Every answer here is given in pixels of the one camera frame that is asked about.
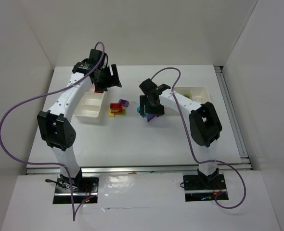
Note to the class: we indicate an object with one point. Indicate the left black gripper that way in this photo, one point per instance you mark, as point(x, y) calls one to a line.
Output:
point(109, 78)

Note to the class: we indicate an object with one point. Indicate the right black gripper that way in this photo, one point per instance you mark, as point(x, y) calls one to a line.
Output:
point(152, 106)

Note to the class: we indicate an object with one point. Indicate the purple curved lego base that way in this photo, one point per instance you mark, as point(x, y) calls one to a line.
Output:
point(150, 117)

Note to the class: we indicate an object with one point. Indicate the teal character lego figure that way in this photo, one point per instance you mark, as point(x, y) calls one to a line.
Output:
point(141, 111)

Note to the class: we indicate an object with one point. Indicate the purple printed lego brick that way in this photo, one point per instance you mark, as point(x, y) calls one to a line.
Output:
point(123, 102)

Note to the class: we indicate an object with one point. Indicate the red yellow green lego pile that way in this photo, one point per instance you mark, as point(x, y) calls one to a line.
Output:
point(116, 109)

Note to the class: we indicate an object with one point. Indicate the white lego brick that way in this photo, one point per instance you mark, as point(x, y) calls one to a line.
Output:
point(198, 99)

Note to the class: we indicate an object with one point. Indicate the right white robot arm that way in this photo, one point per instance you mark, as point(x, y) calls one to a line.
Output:
point(205, 126)

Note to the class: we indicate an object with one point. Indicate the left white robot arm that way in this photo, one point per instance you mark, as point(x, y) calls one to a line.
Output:
point(55, 123)

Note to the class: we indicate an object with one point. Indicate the left white divided tray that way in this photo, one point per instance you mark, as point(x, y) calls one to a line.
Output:
point(90, 108)

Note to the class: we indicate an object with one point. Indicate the white divided tray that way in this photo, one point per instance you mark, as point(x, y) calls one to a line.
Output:
point(90, 108)
point(200, 91)

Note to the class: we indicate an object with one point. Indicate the right white divided tray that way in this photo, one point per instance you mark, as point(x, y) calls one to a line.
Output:
point(200, 91)

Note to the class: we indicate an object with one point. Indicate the aluminium rail right side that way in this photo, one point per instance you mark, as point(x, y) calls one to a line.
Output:
point(245, 161)

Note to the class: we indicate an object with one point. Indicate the aluminium rail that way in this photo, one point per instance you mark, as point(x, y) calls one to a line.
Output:
point(93, 170)
point(245, 161)

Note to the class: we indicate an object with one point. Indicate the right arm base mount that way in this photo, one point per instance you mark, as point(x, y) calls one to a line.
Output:
point(195, 190)

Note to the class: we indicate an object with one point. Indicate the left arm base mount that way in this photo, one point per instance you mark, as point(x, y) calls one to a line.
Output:
point(86, 191)

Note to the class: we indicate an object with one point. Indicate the aluminium rail front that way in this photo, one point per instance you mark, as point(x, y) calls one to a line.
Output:
point(93, 170)

